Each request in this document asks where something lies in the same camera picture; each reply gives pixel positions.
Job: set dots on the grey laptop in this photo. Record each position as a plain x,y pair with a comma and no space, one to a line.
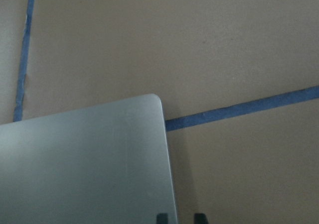
106,164

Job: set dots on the blue tape strip centre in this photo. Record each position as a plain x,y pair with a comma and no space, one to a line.
18,109

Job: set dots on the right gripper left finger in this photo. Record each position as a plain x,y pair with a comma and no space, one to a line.
162,218

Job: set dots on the blue tape strip short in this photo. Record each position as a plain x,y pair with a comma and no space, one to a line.
263,104

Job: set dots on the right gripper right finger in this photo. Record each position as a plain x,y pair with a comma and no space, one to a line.
200,218

